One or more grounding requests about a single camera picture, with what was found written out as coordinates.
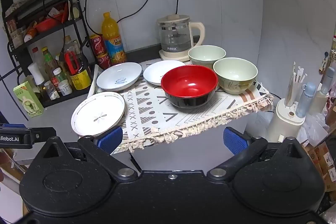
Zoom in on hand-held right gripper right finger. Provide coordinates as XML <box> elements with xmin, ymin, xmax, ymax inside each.
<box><xmin>207</xmin><ymin>127</ymin><xmax>306</xmax><ymax>180</ymax></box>

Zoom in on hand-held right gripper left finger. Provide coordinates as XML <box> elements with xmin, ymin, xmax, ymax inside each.
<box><xmin>38</xmin><ymin>126</ymin><xmax>139</xmax><ymax>179</ymax></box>

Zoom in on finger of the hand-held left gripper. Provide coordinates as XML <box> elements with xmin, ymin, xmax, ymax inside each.
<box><xmin>25</xmin><ymin>127</ymin><xmax>57</xmax><ymax>145</ymax></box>

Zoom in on white flower pattern plate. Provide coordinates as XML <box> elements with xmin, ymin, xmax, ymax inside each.
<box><xmin>71</xmin><ymin>91</ymin><xmax>126</xmax><ymax>136</ymax></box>

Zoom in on large white blue-rimmed plate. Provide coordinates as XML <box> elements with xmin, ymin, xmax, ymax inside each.
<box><xmin>96</xmin><ymin>62</ymin><xmax>142</xmax><ymax>92</ymax></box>

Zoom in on pale green printed bowl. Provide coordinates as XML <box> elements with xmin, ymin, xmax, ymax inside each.
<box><xmin>213</xmin><ymin>57</ymin><xmax>258</xmax><ymax>95</ymax></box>

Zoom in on red and black bowl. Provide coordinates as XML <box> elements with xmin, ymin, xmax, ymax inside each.
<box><xmin>161</xmin><ymin>66</ymin><xmax>218</xmax><ymax>109</ymax></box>

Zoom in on small white printed plate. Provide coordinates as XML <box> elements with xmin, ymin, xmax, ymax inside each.
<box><xmin>143</xmin><ymin>60</ymin><xmax>187</xmax><ymax>86</ymax></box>

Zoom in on plain pale green bowl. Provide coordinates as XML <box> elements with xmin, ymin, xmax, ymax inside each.
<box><xmin>188</xmin><ymin>45</ymin><xmax>227</xmax><ymax>69</ymax></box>

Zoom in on person's left hand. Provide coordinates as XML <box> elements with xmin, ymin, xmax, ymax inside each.
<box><xmin>0</xmin><ymin>151</ymin><xmax>9</xmax><ymax>182</ymax></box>

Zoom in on green cardboard box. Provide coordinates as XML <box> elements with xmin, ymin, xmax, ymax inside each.
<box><xmin>13</xmin><ymin>81</ymin><xmax>45</xmax><ymax>118</ymax></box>

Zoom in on patterned fringed table cloth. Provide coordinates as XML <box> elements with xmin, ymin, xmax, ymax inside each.
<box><xmin>88</xmin><ymin>57</ymin><xmax>274</xmax><ymax>154</ymax></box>

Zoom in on small white box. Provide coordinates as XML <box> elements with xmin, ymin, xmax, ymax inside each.
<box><xmin>43</xmin><ymin>80</ymin><xmax>60</xmax><ymax>101</ymax></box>

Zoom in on white-capped seasoning jar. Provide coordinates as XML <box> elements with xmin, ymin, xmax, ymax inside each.
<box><xmin>58</xmin><ymin>80</ymin><xmax>73</xmax><ymax>96</ymax></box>

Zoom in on cream utensil holder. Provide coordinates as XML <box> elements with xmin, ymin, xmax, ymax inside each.
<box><xmin>266</xmin><ymin>98</ymin><xmax>306</xmax><ymax>143</ymax></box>

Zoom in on small red label bottle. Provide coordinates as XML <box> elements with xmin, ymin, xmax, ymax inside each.
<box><xmin>52</xmin><ymin>67</ymin><xmax>68</xmax><ymax>86</ymax></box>

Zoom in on white-capped squeeze bottle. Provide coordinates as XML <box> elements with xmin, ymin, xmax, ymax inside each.
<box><xmin>28</xmin><ymin>62</ymin><xmax>46</xmax><ymax>86</ymax></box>

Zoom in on green label yellow-capped bottle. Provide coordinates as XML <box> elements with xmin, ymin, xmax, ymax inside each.
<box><xmin>41</xmin><ymin>47</ymin><xmax>59</xmax><ymax>83</ymax></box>

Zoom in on red drink can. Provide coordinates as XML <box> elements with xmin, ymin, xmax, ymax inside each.
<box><xmin>90</xmin><ymin>34</ymin><xmax>107</xmax><ymax>55</ymax></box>
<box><xmin>96</xmin><ymin>53</ymin><xmax>112</xmax><ymax>70</ymax></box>

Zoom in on red-capped oil bottle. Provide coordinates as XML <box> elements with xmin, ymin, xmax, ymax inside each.
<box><xmin>31</xmin><ymin>47</ymin><xmax>47</xmax><ymax>67</ymax></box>

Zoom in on blue-grey thermos bottle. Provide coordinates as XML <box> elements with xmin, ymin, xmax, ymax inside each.
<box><xmin>295</xmin><ymin>82</ymin><xmax>317</xmax><ymax>118</ymax></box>

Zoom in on bundle of wrapped chopsticks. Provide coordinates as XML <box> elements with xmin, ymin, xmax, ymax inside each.
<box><xmin>286</xmin><ymin>61</ymin><xmax>308</xmax><ymax>106</ymax></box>

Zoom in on cardboard boxes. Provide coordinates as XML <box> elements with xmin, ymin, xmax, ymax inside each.
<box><xmin>302</xmin><ymin>141</ymin><xmax>336</xmax><ymax>192</ymax></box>

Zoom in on black metal shelf rack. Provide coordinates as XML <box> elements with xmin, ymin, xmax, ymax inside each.
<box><xmin>0</xmin><ymin>0</ymin><xmax>100</xmax><ymax>109</ymax></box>

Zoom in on orange juice bottle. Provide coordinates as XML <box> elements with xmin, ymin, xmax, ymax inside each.
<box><xmin>102</xmin><ymin>12</ymin><xmax>127</xmax><ymax>65</ymax></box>

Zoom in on cream and blue bottle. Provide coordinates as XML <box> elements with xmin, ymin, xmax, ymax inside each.
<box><xmin>314</xmin><ymin>67</ymin><xmax>335</xmax><ymax>119</ymax></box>

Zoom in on cream kettle base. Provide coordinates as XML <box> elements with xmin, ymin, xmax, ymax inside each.
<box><xmin>159</xmin><ymin>49</ymin><xmax>193</xmax><ymax>62</ymax></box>

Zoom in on red plastic basin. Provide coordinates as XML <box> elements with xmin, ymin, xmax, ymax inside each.
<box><xmin>34</xmin><ymin>13</ymin><xmax>68</xmax><ymax>33</ymax></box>

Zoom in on glass electric kettle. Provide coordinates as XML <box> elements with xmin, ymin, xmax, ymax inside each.
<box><xmin>157</xmin><ymin>14</ymin><xmax>205</xmax><ymax>54</ymax></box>

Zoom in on soy sauce bottle red handle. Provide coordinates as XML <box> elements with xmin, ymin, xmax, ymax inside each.
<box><xmin>64</xmin><ymin>47</ymin><xmax>92</xmax><ymax>90</ymax></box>

